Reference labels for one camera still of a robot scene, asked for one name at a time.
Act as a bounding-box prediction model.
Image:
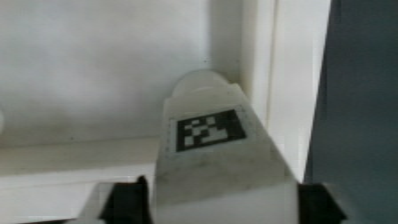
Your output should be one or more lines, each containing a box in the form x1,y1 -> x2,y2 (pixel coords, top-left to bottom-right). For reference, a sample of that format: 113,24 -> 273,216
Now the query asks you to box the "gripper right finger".
294,181 -> 374,224

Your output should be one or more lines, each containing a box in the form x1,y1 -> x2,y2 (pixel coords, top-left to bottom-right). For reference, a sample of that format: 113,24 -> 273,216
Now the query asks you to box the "white front obstacle bar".
0,164 -> 154,224

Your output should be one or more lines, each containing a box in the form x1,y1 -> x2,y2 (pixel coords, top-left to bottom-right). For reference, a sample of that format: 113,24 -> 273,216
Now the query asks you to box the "white square table top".
0,0 -> 280,178

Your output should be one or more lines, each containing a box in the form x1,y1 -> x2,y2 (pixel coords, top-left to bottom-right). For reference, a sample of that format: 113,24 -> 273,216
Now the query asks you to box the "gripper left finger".
76,174 -> 154,224

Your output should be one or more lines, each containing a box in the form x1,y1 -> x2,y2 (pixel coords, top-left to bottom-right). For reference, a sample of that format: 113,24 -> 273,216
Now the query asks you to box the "white table leg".
152,70 -> 298,224

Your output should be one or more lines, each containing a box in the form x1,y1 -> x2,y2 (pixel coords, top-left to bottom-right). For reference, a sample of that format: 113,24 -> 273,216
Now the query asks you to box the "white right obstacle block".
268,0 -> 332,181

